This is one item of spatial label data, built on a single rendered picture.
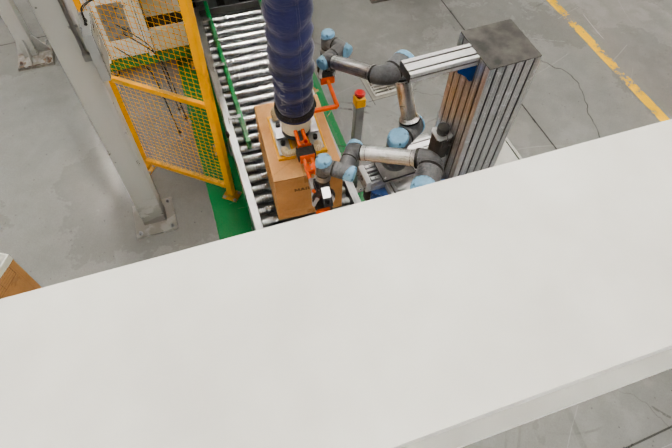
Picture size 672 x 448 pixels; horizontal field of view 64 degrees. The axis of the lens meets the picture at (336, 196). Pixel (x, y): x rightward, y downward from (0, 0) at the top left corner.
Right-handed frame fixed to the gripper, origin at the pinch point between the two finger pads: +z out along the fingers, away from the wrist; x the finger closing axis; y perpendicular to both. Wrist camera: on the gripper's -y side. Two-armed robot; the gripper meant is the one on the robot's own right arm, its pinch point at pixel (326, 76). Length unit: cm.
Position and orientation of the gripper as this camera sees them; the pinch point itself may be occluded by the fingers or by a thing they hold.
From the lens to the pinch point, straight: 336.5
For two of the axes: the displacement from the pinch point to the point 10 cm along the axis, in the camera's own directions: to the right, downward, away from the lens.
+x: 9.6, -2.1, 1.7
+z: -0.2, 5.5, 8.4
